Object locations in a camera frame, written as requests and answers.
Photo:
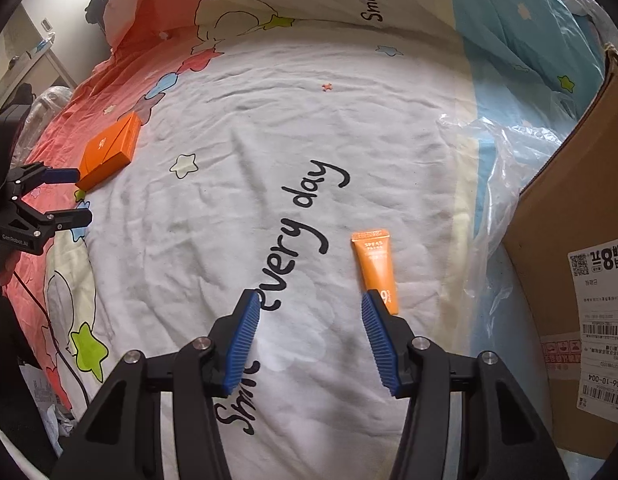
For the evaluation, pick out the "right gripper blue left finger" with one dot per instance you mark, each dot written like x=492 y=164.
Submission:
x=239 y=335

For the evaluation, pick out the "black striped suitcase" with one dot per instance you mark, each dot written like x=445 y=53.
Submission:
x=94 y=13

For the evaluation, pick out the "brown cardboard box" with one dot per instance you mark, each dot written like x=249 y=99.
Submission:
x=563 y=243

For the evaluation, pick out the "white desk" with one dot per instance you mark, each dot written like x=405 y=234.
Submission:
x=38 y=67

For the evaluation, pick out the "small orange cream tube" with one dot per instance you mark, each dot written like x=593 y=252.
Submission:
x=373 y=250

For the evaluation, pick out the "orange envelope box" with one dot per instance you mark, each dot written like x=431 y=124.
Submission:
x=109 y=152

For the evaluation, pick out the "clear plastic bag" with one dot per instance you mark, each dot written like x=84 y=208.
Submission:
x=509 y=169

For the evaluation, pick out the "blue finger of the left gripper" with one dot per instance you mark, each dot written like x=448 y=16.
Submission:
x=69 y=219
x=60 y=175

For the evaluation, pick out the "star patterned duvet cover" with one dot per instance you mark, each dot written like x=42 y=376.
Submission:
x=272 y=130

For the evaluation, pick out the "person's left hand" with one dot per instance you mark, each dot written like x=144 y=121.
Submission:
x=1 y=269

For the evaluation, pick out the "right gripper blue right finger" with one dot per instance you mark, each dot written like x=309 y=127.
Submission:
x=385 y=355

